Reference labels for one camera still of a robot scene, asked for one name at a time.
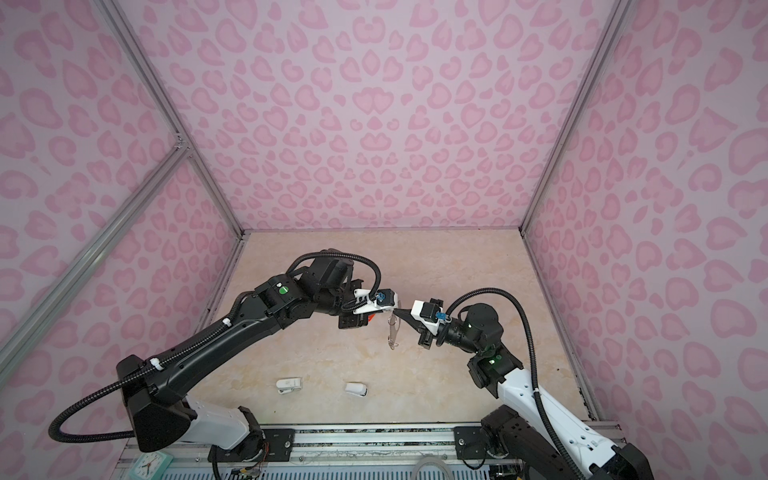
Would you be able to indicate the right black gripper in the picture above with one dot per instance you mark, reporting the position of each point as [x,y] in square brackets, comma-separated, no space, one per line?
[421,328]

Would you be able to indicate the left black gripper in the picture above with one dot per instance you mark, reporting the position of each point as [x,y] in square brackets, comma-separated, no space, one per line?
[355,320]

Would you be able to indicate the silver carabiner keyring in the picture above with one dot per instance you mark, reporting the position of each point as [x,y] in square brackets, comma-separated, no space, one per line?
[394,324]

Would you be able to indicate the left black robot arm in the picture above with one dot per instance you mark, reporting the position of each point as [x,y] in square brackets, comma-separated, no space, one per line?
[156,391]

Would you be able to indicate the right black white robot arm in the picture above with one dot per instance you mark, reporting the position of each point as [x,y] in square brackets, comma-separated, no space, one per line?
[530,425]

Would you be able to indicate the right white key tag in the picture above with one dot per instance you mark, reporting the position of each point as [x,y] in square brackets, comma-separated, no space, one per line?
[356,389]

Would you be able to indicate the white key tag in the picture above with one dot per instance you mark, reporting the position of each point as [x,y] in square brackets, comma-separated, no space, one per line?
[289,385]
[356,389]

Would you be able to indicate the left white key tag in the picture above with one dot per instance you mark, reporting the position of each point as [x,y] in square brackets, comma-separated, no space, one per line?
[289,385]

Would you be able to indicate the small green clock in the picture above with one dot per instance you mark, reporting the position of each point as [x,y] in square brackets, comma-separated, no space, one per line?
[150,466]

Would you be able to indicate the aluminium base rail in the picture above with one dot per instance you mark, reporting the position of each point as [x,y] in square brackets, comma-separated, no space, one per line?
[337,451]

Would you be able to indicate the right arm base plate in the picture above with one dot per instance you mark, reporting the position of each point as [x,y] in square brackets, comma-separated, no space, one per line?
[472,443]

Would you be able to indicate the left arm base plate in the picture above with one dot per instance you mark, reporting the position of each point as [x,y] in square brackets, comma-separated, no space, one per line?
[265,445]

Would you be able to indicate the diagonal aluminium frame bar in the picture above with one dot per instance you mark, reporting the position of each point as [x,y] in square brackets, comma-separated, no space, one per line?
[40,318]

